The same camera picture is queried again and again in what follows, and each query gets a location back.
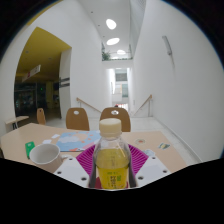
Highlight rectangular table sticker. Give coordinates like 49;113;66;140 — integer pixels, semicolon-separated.
157;142;172;150

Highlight colourful blue paper booklet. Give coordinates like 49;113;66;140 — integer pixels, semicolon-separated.
55;130;102;153

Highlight wooden chair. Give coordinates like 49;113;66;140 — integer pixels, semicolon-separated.
35;107;47;126
65;107;91;132
99;106;132;133

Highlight small wooden side table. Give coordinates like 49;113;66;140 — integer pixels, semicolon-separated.
4;115;30;130

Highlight clear bottle with yellow drink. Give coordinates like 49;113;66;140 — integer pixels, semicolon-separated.
92;117;132;190

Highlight round ceiling lights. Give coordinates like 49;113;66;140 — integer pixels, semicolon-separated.
105;18;128;56

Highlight green balcony plant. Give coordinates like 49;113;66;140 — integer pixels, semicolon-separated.
101;50;112;62

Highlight small green box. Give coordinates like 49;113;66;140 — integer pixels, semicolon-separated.
24;140;36;160

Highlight white hanging sign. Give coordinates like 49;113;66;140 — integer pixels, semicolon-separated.
21;64;42;83

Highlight round table sticker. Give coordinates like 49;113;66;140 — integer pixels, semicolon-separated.
134;138;147;146

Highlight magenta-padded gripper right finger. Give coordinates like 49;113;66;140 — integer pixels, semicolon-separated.
125;143;172;188

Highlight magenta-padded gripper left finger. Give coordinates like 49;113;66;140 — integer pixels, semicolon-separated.
53;143;101;189

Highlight wooden stair handrail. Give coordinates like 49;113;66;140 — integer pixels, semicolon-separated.
133;94;154;118
75;97;102;114

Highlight dark wall sign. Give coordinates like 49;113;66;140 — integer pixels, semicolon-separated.
58;77;71;88

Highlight white ceramic mug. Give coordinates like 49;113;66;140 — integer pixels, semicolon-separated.
29;143;69;174

